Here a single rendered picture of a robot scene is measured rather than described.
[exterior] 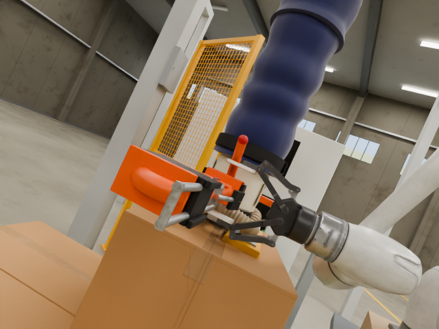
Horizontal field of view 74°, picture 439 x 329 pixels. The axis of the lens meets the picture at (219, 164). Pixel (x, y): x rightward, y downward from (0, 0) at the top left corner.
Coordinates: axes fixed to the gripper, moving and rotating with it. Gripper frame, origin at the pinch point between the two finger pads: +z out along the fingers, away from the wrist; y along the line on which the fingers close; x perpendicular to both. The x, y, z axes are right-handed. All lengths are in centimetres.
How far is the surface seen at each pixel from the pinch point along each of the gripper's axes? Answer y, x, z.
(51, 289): 53, 20, 38
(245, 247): 11.5, 10.1, -10.0
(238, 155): -8.0, 2.4, 0.1
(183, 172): -1.9, -37.2, -1.4
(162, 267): 20.3, -4.2, 3.9
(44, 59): -102, 911, 991
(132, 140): 5, 130, 93
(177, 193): -0.7, -42.9, -3.3
